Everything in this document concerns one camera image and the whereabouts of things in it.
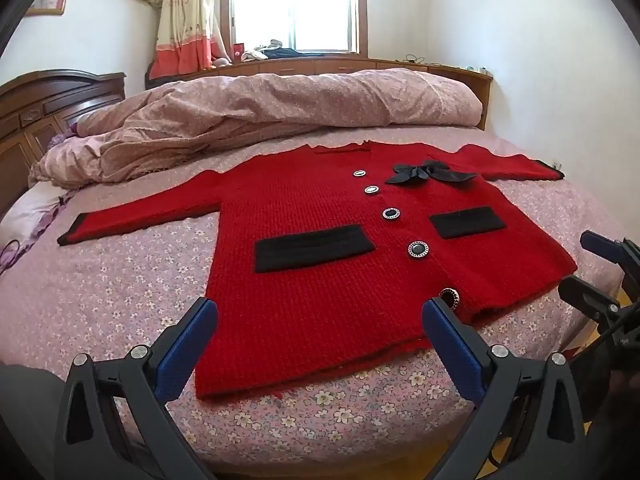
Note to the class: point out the dark wooden headboard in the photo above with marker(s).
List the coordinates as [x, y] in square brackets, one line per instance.
[30, 110]

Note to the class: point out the small plush toy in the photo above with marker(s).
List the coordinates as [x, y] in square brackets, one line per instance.
[220, 63]

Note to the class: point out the wooden framed window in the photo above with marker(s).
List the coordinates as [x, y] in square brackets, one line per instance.
[295, 5]

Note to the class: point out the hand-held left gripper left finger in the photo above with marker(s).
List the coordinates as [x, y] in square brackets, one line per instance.
[186, 354]

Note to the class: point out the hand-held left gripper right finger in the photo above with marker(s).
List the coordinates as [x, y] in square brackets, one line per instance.
[450, 351]

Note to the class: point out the cream and coral curtain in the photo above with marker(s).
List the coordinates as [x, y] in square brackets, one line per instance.
[185, 20]

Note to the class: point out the pink floral duvet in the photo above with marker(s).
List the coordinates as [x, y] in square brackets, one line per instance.
[250, 110]

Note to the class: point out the red knit cardigan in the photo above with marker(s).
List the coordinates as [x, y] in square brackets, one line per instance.
[325, 290]

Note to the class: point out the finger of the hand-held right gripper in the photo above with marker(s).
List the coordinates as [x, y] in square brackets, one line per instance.
[600, 243]
[585, 297]

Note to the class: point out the small red box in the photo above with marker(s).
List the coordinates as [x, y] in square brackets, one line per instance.
[239, 50]

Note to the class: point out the bed with floral sheet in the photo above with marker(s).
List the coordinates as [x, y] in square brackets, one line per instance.
[100, 285]

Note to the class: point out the pile of clothes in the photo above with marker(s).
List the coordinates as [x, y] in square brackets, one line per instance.
[270, 51]

